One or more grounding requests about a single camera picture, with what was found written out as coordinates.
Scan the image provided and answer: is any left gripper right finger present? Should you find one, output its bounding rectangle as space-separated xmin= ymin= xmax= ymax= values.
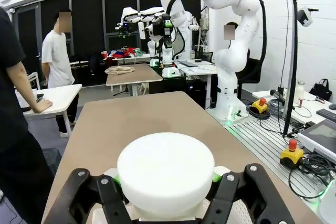
xmin=203 ymin=163 xmax=295 ymax=224

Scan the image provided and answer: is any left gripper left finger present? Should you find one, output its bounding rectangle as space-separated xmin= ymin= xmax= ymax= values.
xmin=48 ymin=167 xmax=132 ymax=224

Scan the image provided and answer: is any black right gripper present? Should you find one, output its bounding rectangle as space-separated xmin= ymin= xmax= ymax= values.
xmin=149 ymin=13 xmax=174 ymax=37

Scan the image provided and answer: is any white round flask cap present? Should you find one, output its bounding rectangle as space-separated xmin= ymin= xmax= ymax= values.
xmin=117 ymin=131 xmax=216 ymax=219

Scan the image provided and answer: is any person's left forearm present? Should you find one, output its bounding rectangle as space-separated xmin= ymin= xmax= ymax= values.
xmin=6 ymin=63 xmax=40 ymax=112

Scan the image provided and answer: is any person's left hand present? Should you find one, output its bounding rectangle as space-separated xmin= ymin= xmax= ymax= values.
xmin=30 ymin=99 xmax=54 ymax=113

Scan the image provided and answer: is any pile of colourful clothes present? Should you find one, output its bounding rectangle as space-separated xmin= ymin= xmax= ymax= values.
xmin=100 ymin=46 xmax=151 ymax=60

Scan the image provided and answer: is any brown background table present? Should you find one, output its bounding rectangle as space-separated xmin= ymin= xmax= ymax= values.
xmin=105 ymin=63 xmax=164 ymax=97

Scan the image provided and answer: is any beige folded cloth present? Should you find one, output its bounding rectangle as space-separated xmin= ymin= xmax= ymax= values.
xmin=104 ymin=66 xmax=135 ymax=76

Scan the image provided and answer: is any yellow emergency stop button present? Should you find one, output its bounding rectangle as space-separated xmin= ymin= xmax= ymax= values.
xmin=250 ymin=97 xmax=269 ymax=113
xmin=279 ymin=140 xmax=305 ymax=168

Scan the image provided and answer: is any person in black t-shirt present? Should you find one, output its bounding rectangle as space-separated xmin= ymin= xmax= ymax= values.
xmin=0 ymin=5 xmax=64 ymax=224

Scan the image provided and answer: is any grey tablet monitor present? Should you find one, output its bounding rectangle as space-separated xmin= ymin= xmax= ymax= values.
xmin=297 ymin=118 xmax=336 ymax=163

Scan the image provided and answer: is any white side table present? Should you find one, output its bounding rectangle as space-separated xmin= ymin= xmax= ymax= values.
xmin=15 ymin=83 xmax=83 ymax=138

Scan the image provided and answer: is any person in white t-shirt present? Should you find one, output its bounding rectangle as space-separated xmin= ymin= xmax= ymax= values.
xmin=41 ymin=11 xmax=80 ymax=138

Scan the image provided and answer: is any black keyboard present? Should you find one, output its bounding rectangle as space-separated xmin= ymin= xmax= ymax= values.
xmin=316 ymin=108 xmax=336 ymax=123

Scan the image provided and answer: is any white plastic bottle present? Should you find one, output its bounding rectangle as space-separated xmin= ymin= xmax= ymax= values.
xmin=295 ymin=80 xmax=306 ymax=108

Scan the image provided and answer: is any black handbag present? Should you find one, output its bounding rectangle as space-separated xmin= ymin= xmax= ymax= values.
xmin=309 ymin=78 xmax=332 ymax=102

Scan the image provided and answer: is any black cable bundle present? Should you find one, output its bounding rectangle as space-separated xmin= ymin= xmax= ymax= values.
xmin=288 ymin=152 xmax=333 ymax=201

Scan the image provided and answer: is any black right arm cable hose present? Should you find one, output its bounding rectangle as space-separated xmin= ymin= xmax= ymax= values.
xmin=167 ymin=0 xmax=266 ymax=62

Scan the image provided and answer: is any black camera stand pole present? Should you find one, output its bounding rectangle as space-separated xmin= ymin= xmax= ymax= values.
xmin=282 ymin=0 xmax=300 ymax=138

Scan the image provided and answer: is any white mounted camera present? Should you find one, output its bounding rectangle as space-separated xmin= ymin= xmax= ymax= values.
xmin=297 ymin=6 xmax=320 ymax=28

